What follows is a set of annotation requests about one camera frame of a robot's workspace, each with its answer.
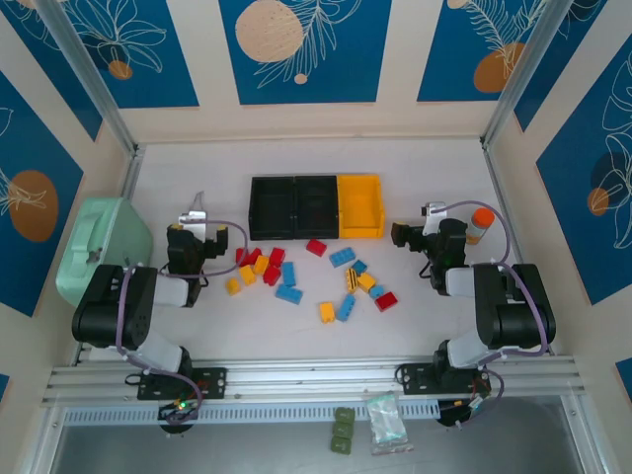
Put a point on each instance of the mint green carry case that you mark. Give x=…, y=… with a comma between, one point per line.
x=123, y=232

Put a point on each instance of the long blue lego brick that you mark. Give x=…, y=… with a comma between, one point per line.
x=288, y=274
x=342, y=257
x=347, y=307
x=289, y=293

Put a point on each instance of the aluminium frame post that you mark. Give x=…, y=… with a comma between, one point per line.
x=91, y=74
x=524, y=74

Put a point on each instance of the orange capped bottle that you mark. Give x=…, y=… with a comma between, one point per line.
x=480, y=224

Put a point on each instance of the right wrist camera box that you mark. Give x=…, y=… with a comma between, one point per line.
x=434, y=212

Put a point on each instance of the olive green block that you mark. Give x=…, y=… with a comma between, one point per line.
x=344, y=415
x=342, y=429
x=340, y=445

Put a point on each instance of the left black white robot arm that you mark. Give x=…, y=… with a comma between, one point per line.
x=108, y=306

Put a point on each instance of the yellow black striped lego brick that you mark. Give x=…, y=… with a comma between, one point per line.
x=351, y=279

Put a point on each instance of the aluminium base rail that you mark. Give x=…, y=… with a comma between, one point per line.
x=316, y=375

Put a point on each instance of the yellow plastic bin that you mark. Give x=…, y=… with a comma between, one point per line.
x=360, y=207

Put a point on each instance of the clear plastic bag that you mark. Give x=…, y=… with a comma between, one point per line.
x=387, y=419

